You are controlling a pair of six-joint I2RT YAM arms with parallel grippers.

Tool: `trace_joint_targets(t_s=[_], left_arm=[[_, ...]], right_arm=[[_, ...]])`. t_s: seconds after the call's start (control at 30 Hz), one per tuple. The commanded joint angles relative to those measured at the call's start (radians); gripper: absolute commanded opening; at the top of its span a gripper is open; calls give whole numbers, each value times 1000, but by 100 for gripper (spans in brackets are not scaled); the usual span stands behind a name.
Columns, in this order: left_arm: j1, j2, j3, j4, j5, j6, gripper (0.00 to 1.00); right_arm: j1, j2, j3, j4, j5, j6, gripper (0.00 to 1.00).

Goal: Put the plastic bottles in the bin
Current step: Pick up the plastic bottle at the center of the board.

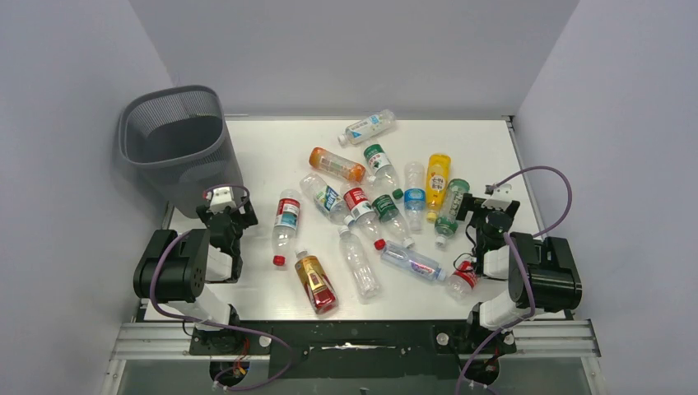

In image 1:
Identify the green tinted bottle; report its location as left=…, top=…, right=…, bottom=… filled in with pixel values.
left=435, top=179, right=470, bottom=248

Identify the yellow juice bottle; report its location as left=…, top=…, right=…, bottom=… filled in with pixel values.
left=426, top=153, right=451, bottom=223

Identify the clear blue bottle purple label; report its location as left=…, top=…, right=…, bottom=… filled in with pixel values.
left=380, top=241, right=448, bottom=282

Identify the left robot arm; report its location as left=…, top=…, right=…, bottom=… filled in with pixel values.
left=133, top=201, right=258, bottom=332

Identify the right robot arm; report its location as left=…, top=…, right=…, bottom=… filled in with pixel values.
left=454, top=193, right=583, bottom=353

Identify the grey mesh waste bin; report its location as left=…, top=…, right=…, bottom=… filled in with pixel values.
left=118, top=85, right=244, bottom=218

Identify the clear bottle red teal label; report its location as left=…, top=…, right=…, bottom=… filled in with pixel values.
left=272, top=188, right=300, bottom=267

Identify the clear bottle blue green label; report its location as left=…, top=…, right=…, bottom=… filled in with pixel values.
left=299, top=173, right=355, bottom=226

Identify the clear bottle dark green label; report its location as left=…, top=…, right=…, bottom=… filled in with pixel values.
left=364, top=180, right=415, bottom=249

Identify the brown tea bottle red base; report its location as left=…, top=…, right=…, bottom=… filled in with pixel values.
left=294, top=249, right=338, bottom=315

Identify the orange tinted bottle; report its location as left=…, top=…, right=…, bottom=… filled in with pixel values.
left=309, top=146, right=366, bottom=183

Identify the clear bottle green white label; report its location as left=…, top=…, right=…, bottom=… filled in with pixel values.
left=362, top=140, right=403, bottom=201

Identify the clear bottle red white label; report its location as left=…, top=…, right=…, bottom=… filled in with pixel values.
left=340, top=181, right=386, bottom=251

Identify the clear unlabelled bottle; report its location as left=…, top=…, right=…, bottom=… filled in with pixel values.
left=337, top=225, right=381, bottom=300

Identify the clear bottle white blue label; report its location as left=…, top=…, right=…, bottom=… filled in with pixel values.
left=337, top=109, right=397, bottom=146

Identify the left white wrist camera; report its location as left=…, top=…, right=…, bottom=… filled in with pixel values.
left=204, top=186, right=238, bottom=214

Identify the aluminium frame rail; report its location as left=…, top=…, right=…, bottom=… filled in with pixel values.
left=111, top=320, right=601, bottom=360

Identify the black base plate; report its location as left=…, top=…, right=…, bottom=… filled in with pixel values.
left=188, top=319, right=517, bottom=383

